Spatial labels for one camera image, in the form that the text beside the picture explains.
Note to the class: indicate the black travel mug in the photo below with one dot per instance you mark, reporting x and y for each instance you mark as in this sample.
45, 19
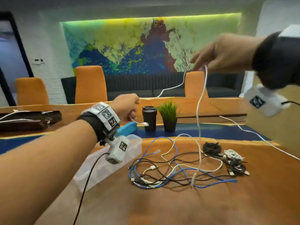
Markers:
150, 119

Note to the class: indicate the green potted plant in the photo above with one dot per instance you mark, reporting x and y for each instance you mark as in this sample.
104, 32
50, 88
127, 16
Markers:
168, 112

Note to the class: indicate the person's right hand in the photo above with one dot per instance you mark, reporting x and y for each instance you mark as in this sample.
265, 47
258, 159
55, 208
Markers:
229, 53

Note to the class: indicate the person's left hand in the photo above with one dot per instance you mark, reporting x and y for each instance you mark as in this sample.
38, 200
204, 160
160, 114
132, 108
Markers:
125, 106

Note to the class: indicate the white wall thermostat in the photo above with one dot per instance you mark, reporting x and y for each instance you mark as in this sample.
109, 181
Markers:
37, 60

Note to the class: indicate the black sofa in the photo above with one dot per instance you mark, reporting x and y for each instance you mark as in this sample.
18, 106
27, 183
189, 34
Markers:
140, 86

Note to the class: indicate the clear plastic container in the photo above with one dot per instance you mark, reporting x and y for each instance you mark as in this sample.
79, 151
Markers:
98, 171

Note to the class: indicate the teal cylindrical speaker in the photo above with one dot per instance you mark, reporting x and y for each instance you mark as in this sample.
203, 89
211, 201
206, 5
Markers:
126, 130

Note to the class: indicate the person's left forearm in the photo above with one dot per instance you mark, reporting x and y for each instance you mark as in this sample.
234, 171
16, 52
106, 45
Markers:
42, 166

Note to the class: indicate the orange chair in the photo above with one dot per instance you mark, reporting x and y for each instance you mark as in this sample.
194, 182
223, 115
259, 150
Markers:
91, 86
193, 86
31, 91

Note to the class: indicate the dark framed glass door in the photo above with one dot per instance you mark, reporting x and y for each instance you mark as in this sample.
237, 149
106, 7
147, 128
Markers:
11, 58

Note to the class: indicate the colourful abstract wall painting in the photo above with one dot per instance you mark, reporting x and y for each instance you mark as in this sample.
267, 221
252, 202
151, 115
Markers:
117, 42

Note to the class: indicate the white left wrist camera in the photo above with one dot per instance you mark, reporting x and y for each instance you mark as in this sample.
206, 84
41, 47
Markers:
117, 149

